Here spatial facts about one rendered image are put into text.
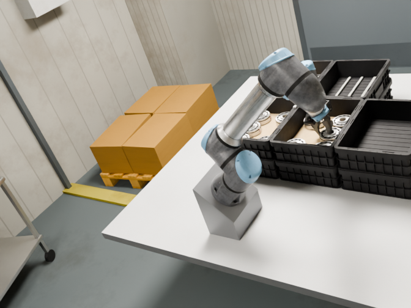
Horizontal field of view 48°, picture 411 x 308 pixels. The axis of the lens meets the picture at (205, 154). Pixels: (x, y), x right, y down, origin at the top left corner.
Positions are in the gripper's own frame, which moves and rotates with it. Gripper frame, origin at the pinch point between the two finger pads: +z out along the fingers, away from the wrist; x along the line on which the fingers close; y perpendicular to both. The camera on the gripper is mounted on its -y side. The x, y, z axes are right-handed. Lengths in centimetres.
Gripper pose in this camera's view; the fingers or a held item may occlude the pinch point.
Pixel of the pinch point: (324, 134)
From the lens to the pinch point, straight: 218.6
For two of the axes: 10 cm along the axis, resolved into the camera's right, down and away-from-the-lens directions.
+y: 5.5, -5.8, 6.0
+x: -7.5, -0.1, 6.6
